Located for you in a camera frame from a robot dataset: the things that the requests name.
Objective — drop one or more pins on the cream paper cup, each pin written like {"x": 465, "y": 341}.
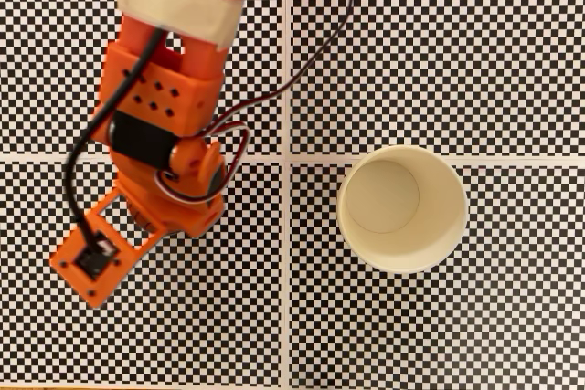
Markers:
{"x": 411, "y": 253}

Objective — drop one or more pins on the beige masking tape band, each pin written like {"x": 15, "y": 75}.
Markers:
{"x": 183, "y": 6}

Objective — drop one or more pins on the orange camera mount with board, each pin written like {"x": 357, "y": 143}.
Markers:
{"x": 80, "y": 278}

